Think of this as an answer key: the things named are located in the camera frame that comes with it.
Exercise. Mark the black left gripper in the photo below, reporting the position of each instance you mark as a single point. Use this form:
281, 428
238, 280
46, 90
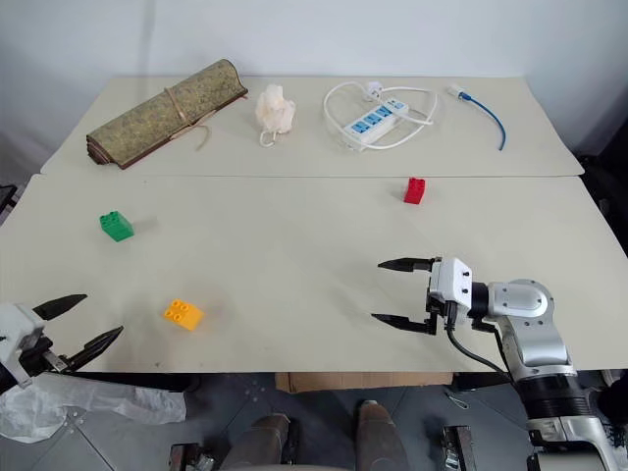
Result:
46, 357

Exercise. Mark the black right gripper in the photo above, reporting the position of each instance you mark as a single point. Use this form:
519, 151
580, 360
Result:
438, 314

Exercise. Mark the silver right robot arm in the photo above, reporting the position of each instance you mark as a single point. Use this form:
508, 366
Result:
537, 338

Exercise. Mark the white plastic bag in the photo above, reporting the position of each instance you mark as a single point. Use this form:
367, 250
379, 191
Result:
83, 404

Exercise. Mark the brown cardboard piece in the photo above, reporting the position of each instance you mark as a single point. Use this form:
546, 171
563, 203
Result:
363, 380

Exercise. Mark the red toy brick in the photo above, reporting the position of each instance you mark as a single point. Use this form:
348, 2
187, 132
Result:
413, 191

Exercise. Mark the green toy brick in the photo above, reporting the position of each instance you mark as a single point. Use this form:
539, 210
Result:
117, 227

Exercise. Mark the yellow toy brick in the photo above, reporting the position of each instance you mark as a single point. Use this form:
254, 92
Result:
184, 315

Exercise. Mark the dark rounded shape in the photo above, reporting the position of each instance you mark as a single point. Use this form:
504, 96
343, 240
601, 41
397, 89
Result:
380, 434
265, 441

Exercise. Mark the white power strip blue sockets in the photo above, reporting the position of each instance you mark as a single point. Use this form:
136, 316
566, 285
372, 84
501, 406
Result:
375, 120

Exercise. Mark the crumpled white cloth bag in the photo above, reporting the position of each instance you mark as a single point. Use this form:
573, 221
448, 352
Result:
275, 112

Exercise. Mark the rolled bamboo scroll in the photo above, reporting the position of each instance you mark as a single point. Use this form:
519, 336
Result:
162, 118

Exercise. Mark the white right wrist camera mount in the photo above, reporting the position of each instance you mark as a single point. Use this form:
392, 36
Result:
452, 284

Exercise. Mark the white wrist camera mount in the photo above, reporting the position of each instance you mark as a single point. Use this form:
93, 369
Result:
452, 284
17, 333

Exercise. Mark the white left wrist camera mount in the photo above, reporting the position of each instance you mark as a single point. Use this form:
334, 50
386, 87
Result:
17, 333

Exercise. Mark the metal bracket on floor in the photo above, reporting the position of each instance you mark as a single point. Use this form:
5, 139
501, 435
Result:
191, 456
456, 449

